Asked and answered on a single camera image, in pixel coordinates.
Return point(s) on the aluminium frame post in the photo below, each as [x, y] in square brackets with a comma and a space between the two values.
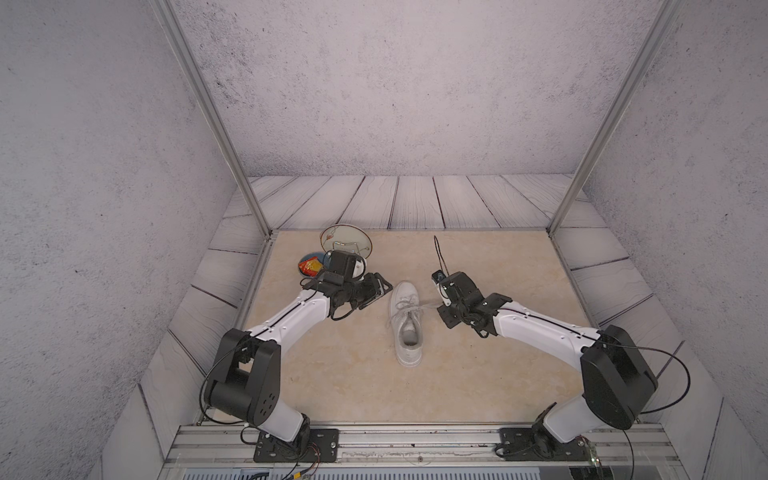
[659, 29]
[174, 33]

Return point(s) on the left aluminium frame post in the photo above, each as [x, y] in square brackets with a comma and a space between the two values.
[174, 33]

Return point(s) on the blue ceramic bowl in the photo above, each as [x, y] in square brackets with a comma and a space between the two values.
[323, 255]

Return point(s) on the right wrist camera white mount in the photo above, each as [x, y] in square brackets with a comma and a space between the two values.
[445, 289]

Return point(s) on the right aluminium frame post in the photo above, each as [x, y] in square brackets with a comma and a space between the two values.
[659, 29]

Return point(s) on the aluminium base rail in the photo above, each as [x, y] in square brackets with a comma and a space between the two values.
[428, 445]

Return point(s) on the red yellow snack packet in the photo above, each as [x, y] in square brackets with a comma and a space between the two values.
[311, 266]

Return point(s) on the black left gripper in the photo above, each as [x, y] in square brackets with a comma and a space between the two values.
[374, 288]

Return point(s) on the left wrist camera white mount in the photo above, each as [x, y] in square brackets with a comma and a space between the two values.
[359, 268]

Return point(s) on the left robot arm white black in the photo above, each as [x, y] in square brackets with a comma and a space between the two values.
[245, 378]

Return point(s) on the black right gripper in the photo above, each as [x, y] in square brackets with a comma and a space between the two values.
[442, 309]

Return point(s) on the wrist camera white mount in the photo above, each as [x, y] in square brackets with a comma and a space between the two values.
[359, 268]
[445, 289]

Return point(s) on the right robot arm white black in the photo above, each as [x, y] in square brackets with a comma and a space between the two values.
[617, 381]

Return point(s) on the white sneaker shoe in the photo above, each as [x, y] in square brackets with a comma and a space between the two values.
[408, 336]

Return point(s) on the white shoelace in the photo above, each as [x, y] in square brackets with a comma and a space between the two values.
[408, 310]

